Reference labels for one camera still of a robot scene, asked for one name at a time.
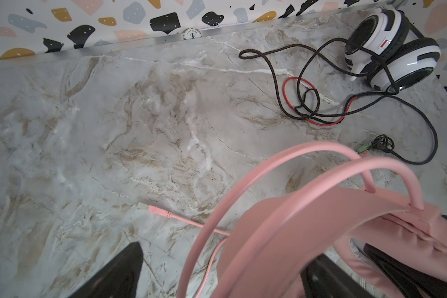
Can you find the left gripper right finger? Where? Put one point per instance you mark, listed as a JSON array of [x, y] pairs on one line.
[[322, 278]]

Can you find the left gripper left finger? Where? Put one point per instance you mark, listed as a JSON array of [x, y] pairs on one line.
[[118, 279]]

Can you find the pink headphones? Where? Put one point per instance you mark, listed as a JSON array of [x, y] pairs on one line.
[[367, 201]]

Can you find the white black headphones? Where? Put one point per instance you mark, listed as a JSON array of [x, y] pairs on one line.
[[390, 52]]

